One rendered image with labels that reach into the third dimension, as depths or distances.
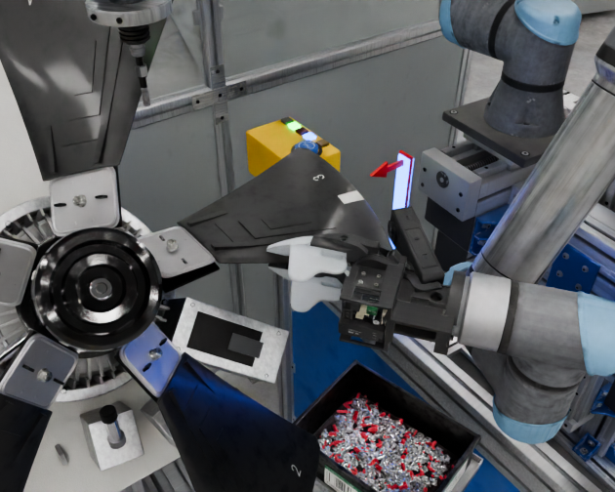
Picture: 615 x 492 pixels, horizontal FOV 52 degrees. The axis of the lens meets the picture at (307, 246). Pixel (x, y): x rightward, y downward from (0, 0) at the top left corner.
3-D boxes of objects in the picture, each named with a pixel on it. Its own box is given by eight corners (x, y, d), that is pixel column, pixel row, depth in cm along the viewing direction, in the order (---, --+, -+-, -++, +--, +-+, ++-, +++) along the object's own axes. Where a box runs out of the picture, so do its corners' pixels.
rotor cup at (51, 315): (-18, 287, 67) (-20, 280, 55) (92, 204, 72) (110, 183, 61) (76, 385, 70) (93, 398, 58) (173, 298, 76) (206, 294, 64)
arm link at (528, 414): (519, 365, 78) (540, 302, 71) (574, 440, 70) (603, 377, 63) (462, 381, 76) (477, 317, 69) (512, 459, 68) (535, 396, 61)
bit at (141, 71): (141, 107, 58) (131, 53, 55) (142, 102, 59) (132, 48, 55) (152, 106, 58) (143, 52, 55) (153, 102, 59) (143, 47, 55)
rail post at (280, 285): (281, 460, 182) (271, 253, 133) (292, 452, 184) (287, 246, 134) (289, 470, 180) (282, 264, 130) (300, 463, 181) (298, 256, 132)
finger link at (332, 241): (310, 234, 65) (393, 255, 63) (314, 225, 66) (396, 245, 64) (307, 265, 68) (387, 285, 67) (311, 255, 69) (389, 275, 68)
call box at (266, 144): (248, 178, 121) (244, 129, 114) (291, 162, 126) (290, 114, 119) (295, 219, 111) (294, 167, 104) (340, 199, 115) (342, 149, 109)
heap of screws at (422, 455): (299, 457, 92) (299, 446, 90) (356, 395, 100) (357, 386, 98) (409, 539, 82) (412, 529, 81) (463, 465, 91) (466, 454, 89)
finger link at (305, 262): (252, 261, 64) (339, 284, 62) (271, 223, 68) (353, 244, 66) (252, 280, 66) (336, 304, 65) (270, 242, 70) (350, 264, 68)
